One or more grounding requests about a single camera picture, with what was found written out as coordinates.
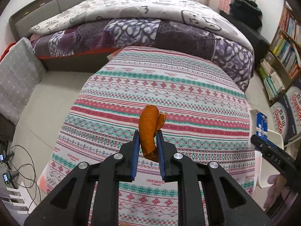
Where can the black clothes pile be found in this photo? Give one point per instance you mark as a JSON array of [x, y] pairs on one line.
[[245, 11]]

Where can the wooden bookshelf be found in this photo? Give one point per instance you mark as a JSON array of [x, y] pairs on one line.
[[275, 40]]

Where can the orange bed sheet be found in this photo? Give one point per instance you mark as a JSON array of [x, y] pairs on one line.
[[77, 53]]

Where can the person's right hand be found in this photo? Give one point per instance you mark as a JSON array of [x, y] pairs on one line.
[[275, 181]]

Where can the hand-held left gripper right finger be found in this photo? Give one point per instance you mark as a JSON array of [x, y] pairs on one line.
[[161, 160]]

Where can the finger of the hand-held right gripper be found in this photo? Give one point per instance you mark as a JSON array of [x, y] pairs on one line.
[[275, 156]]

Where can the white leaf-print bin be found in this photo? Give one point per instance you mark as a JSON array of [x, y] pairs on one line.
[[261, 169]]

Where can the white slatted rack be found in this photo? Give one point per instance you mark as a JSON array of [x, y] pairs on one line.
[[18, 197]]

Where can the rows of shelved books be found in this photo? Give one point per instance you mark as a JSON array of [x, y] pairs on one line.
[[287, 49]]

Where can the striped patterned tablecloth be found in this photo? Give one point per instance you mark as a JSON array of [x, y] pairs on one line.
[[152, 87]]

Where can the grey upholstered bed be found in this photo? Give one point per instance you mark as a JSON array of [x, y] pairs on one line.
[[42, 14]]

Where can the purple patterned bedspread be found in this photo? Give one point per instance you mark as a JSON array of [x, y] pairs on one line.
[[131, 31]]

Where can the grey checked cushion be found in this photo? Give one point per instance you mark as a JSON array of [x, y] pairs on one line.
[[16, 80]]

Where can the orange peel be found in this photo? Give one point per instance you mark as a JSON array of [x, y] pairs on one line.
[[147, 131]]

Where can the small device with screen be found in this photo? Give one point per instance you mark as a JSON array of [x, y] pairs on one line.
[[1, 158], [6, 178]]

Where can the black bench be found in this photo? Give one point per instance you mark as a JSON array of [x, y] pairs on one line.
[[256, 42]]

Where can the white cat-print quilt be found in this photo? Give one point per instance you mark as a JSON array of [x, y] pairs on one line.
[[141, 9]]

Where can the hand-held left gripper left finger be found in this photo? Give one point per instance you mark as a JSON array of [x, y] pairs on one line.
[[135, 160]]

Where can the blue and white carton box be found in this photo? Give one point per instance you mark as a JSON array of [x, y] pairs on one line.
[[261, 122]]

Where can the red cloth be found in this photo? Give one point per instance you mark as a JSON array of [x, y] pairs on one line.
[[7, 50]]

